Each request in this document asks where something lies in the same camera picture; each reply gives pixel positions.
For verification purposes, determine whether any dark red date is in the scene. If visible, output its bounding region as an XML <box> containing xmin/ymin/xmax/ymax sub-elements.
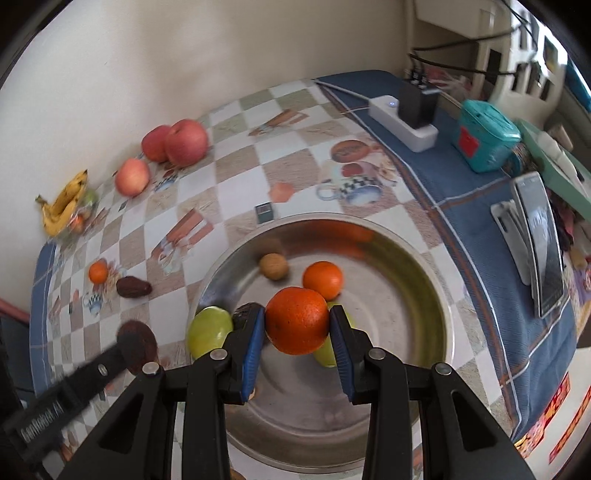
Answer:
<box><xmin>116</xmin><ymin>320</ymin><xmax>158</xmax><ymax>376</ymax></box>

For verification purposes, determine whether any round green jujube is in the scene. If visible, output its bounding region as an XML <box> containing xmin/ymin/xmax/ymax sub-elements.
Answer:
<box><xmin>186</xmin><ymin>306</ymin><xmax>233</xmax><ymax>360</ymax></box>

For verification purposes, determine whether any oval green jujube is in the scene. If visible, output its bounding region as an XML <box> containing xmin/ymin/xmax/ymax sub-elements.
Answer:
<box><xmin>312</xmin><ymin>302</ymin><xmax>356</xmax><ymax>368</ymax></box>

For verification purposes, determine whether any lone orange tangerine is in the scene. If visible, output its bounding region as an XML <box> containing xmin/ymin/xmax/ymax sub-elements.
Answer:
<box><xmin>88</xmin><ymin>259</ymin><xmax>109</xmax><ymax>285</ymax></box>

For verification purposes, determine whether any tan longan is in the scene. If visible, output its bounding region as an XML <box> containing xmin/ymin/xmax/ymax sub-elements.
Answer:
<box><xmin>259</xmin><ymin>253</ymin><xmax>290</xmax><ymax>281</ymax></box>

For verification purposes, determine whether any large wrinkled dark date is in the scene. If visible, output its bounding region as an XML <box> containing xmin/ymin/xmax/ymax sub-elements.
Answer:
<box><xmin>232</xmin><ymin>302</ymin><xmax>264</xmax><ymax>343</ymax></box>

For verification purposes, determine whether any red chair back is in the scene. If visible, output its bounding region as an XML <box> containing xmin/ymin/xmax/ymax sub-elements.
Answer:
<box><xmin>0</xmin><ymin>299</ymin><xmax>30</xmax><ymax>324</ymax></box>

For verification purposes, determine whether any stainless steel plate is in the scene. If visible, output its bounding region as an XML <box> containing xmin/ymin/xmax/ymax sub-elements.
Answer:
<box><xmin>191</xmin><ymin>213</ymin><xmax>454</xmax><ymax>474</ymax></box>

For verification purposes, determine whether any yellow banana bunch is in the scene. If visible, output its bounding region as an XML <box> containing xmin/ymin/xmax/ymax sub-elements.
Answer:
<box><xmin>35</xmin><ymin>170</ymin><xmax>88</xmax><ymax>238</ymax></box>

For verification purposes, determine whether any clear plastic fruit tray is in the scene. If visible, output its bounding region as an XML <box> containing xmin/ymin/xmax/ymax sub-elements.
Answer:
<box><xmin>56</xmin><ymin>187</ymin><xmax>99</xmax><ymax>243</ymax></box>

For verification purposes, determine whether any white remote stack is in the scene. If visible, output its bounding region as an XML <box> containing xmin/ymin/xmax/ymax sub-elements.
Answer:
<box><xmin>490</xmin><ymin>200</ymin><xmax>539</xmax><ymax>299</ymax></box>

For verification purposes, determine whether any pale red apple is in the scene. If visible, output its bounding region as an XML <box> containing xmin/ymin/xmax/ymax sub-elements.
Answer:
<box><xmin>114</xmin><ymin>158</ymin><xmax>150</xmax><ymax>197</ymax></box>

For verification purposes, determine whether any teal tray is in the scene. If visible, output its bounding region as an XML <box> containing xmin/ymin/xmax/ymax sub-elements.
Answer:
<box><xmin>515</xmin><ymin>120</ymin><xmax>590</xmax><ymax>219</ymax></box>

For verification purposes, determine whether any dark red apple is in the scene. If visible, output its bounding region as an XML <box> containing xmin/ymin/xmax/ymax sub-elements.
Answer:
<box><xmin>141</xmin><ymin>125</ymin><xmax>171</xmax><ymax>163</ymax></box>

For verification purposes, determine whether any teal plastic box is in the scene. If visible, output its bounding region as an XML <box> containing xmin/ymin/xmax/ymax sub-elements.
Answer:
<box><xmin>452</xmin><ymin>100</ymin><xmax>521</xmax><ymax>173</ymax></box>

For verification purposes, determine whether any patterned checkered tablecloth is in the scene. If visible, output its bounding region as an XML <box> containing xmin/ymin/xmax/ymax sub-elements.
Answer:
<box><xmin>30</xmin><ymin>71</ymin><xmax>590</xmax><ymax>479</ymax></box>

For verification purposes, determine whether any black charger adapter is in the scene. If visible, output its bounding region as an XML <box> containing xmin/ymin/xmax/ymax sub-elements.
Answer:
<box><xmin>398</xmin><ymin>80</ymin><xmax>441</xmax><ymax>129</ymax></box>

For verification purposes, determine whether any white power strip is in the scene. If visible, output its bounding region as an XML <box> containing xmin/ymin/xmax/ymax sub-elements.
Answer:
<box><xmin>369</xmin><ymin>95</ymin><xmax>439</xmax><ymax>153</ymax></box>

